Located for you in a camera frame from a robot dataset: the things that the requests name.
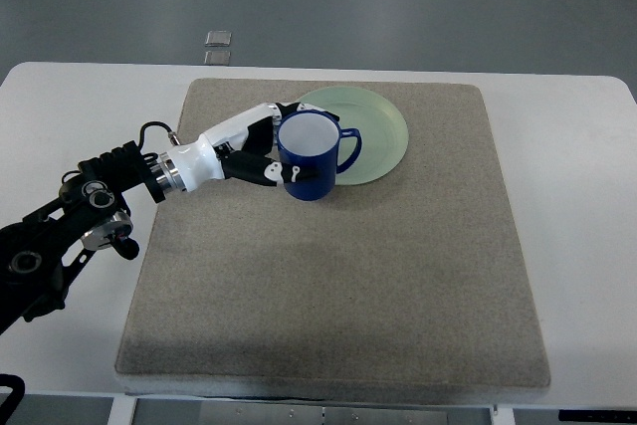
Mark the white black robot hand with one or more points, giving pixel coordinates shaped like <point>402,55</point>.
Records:
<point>239,148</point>

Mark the blue mug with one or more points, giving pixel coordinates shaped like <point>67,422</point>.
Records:
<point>310,140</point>

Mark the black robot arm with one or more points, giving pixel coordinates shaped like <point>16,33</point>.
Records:
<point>44,253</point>

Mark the lower floor outlet plate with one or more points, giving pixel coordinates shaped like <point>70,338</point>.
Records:
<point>217,58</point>

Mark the floor outlet plate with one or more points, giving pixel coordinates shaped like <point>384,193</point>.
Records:
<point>218,38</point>
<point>217,58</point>

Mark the upper floor outlet plate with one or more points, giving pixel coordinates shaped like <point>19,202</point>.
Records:
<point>218,38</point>

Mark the light green plate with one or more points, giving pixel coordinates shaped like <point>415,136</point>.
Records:
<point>382,127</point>

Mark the beige felt mat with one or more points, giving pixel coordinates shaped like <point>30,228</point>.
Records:
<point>409,288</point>

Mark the black control panel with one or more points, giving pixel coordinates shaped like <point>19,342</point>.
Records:
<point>598,416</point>

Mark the metal table frame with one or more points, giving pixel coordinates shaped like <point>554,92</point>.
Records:
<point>124,408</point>

